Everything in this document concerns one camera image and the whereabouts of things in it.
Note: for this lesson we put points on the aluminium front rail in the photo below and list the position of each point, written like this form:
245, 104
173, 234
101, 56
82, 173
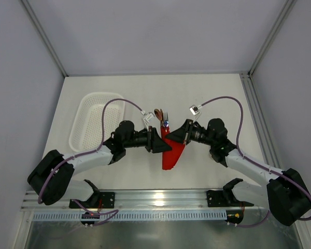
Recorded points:
164, 199

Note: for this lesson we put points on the white slotted cable duct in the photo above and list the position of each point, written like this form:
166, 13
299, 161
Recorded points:
140, 216

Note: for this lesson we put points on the iridescent rainbow spoon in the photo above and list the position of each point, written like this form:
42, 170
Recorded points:
157, 114

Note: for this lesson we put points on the red paper napkin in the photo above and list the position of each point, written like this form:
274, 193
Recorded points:
170, 158

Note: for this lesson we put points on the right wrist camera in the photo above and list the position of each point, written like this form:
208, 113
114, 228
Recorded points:
196, 111

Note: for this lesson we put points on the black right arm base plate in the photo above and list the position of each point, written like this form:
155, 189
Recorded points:
215, 198

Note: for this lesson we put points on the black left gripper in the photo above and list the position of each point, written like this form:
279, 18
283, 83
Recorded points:
150, 139

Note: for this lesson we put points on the aluminium frame post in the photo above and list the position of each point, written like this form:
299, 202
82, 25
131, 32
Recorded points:
272, 34
43, 36

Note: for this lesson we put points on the white perforated plastic basket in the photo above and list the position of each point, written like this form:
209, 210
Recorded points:
98, 114

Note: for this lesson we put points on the right aluminium frame post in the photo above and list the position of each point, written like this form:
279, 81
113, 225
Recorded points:
272, 34

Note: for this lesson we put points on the gold knife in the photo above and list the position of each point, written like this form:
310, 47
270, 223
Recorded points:
161, 117

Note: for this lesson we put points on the black connector box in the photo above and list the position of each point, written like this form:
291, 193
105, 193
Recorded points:
89, 220
234, 216

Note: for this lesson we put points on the left black connector box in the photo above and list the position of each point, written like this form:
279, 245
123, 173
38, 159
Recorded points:
89, 220

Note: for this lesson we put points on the aluminium rail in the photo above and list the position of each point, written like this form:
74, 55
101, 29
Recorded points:
164, 199
265, 138

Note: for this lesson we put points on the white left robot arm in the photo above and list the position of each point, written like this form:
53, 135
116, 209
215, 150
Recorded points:
52, 177

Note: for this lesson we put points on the aluminium right side rail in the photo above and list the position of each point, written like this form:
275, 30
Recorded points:
265, 138

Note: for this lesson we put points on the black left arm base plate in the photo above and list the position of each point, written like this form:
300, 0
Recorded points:
103, 200

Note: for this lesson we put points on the left aluminium frame post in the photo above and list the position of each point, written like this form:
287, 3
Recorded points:
43, 36

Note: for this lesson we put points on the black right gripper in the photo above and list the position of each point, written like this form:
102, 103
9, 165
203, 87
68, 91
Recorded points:
187, 132

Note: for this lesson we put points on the right black connector box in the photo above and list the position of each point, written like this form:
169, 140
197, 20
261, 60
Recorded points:
234, 216

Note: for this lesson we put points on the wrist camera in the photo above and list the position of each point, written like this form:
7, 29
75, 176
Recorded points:
147, 118
196, 111

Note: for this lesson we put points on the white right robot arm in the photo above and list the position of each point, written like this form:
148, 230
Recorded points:
283, 193

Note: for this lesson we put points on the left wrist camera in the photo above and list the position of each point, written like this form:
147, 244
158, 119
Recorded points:
147, 118

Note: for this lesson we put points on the iridescent rainbow fork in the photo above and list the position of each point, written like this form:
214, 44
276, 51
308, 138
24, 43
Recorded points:
166, 121

